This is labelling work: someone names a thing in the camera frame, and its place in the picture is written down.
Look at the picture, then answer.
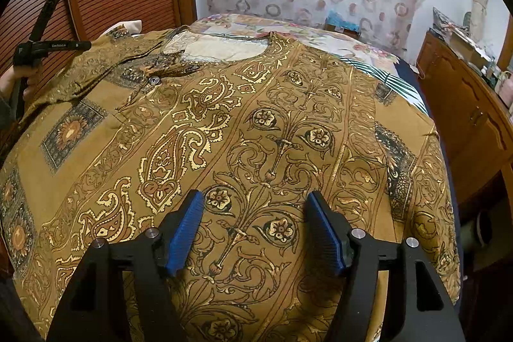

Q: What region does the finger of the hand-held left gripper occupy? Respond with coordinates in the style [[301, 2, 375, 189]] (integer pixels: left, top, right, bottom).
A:
[[38, 41, 92, 51], [30, 0, 63, 43]]

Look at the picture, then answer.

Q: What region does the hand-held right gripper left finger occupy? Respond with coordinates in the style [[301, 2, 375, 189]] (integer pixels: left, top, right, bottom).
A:
[[47, 189, 206, 342]]

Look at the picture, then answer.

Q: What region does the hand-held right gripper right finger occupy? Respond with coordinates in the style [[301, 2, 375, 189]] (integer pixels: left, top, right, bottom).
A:
[[305, 190, 467, 342]]

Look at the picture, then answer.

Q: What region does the brown gold printed shirt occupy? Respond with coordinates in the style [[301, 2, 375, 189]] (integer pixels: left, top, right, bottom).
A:
[[0, 30, 461, 342]]

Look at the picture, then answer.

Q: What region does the person's left hand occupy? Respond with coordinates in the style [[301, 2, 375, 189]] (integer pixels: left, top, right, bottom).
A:
[[0, 65, 35, 100]]

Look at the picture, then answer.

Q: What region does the white pillow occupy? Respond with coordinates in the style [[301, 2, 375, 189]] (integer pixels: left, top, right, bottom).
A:
[[106, 19, 143, 36]]

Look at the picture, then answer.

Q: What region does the brown wooden cabinet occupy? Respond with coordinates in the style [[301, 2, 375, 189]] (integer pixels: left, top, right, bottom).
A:
[[417, 30, 513, 206]]

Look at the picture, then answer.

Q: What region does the leaf and floral bed sheet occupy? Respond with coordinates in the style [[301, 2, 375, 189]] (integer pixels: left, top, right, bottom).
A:
[[188, 13, 431, 114]]

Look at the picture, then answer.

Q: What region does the blue box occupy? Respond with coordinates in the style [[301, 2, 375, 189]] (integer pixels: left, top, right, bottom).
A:
[[324, 11, 361, 34]]

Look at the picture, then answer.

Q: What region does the pink bottle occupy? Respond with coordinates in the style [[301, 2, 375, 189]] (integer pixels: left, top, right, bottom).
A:
[[499, 71, 513, 102]]

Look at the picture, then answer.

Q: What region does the cardboard box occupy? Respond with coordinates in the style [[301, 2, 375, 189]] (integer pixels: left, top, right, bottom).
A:
[[449, 31, 490, 62]]

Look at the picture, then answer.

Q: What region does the printed cushion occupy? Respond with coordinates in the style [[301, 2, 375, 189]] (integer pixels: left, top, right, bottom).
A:
[[433, 7, 466, 34]]

